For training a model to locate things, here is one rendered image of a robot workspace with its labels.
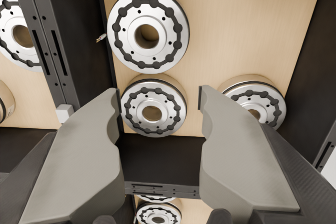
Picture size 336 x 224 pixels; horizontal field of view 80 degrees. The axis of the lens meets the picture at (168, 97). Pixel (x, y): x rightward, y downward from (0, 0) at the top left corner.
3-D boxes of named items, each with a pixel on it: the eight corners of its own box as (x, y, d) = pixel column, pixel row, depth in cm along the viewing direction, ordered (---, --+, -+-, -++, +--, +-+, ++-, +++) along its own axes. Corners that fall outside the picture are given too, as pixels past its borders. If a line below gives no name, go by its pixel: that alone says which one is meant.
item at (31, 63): (-26, -8, 24) (-31, -7, 24) (53, -9, 24) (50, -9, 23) (9, 70, 30) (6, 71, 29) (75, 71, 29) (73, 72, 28)
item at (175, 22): (101, -11, 23) (99, -11, 22) (190, -11, 22) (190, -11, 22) (114, 71, 28) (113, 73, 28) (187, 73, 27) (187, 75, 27)
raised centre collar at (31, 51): (0, 15, 25) (-4, 16, 25) (38, 15, 25) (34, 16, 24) (16, 54, 28) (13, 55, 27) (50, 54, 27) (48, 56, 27)
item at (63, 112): (60, 103, 23) (54, 109, 22) (72, 104, 22) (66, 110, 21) (64, 117, 23) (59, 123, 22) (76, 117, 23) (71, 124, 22)
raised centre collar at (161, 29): (125, 14, 24) (124, 15, 23) (167, 14, 23) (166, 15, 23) (129, 55, 26) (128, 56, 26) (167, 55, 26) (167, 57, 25)
